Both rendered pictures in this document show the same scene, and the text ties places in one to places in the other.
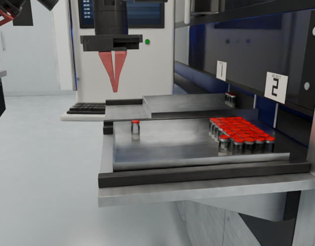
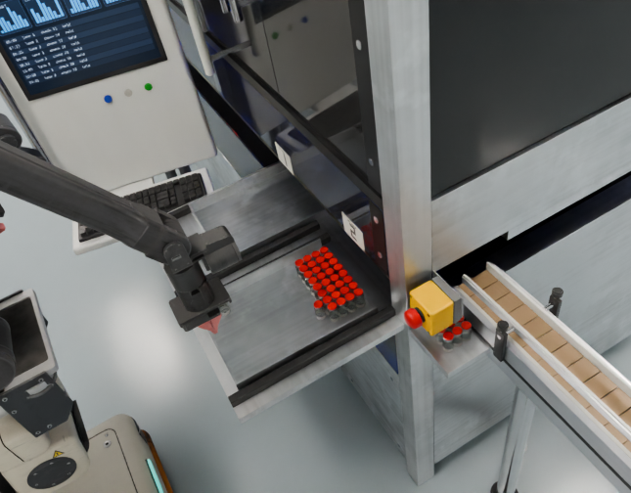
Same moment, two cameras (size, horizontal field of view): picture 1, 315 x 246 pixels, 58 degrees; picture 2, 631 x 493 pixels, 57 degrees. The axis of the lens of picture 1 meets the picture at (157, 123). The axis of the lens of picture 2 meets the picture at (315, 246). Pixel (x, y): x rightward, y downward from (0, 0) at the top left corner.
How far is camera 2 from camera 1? 0.81 m
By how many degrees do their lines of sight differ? 30
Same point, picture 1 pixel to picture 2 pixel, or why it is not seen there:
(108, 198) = (247, 415)
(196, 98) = (257, 177)
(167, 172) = (283, 372)
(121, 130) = not seen: hidden behind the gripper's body
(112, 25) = (202, 303)
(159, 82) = (188, 135)
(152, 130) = (237, 290)
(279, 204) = not seen: hidden behind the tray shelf
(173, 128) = (257, 278)
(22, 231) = (64, 373)
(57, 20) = not seen: outside the picture
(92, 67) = (74, 149)
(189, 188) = (304, 379)
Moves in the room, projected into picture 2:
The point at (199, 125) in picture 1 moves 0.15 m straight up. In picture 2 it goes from (284, 263) to (271, 219)
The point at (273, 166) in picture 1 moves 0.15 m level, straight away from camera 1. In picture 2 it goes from (366, 327) to (366, 274)
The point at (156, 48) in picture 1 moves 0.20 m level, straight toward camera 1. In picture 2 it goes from (165, 92) to (178, 125)
